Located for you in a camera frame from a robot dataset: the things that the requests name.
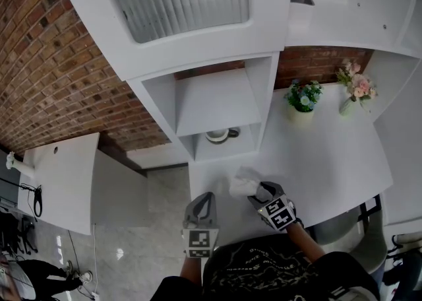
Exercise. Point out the blue flowers in cream pot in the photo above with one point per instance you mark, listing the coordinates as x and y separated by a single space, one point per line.
303 100

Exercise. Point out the white desk hutch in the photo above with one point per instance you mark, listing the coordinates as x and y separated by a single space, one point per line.
346 19

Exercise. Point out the small white side table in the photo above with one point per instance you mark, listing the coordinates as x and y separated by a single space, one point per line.
66 177

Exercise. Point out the person's right forearm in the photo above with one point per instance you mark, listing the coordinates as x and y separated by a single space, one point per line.
305 243

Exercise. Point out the grey and white mug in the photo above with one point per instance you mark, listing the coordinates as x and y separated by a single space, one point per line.
217 135

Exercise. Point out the white table top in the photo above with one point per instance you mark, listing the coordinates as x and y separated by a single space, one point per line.
329 161

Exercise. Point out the person's black printed shirt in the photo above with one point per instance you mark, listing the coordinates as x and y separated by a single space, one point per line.
270 273

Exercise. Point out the white power strip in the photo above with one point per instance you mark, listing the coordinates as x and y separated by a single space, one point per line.
95 295

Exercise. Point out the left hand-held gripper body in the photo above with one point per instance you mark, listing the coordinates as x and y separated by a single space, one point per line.
199 242

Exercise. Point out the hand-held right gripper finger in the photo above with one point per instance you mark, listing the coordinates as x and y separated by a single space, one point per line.
275 189
255 202

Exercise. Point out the white flower vase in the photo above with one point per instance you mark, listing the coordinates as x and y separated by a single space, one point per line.
19 166

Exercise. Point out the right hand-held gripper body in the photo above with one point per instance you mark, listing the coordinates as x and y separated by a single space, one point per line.
278 215

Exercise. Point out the white shelf compartment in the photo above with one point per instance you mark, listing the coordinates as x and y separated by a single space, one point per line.
214 101

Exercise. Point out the pink flowers in green vase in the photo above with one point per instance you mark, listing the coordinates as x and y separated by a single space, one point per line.
356 86

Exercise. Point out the grey upholstered chair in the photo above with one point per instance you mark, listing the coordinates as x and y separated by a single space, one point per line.
372 247

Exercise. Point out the grey metal cabinet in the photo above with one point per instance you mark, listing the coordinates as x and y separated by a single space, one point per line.
7 177

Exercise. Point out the person's left forearm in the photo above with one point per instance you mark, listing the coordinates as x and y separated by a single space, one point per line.
191 268

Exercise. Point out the black bag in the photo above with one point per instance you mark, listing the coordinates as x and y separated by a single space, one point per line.
407 260

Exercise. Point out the white cloth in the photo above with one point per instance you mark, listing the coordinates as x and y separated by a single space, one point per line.
242 184

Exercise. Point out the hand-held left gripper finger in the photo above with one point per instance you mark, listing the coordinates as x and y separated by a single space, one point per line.
190 212
211 212

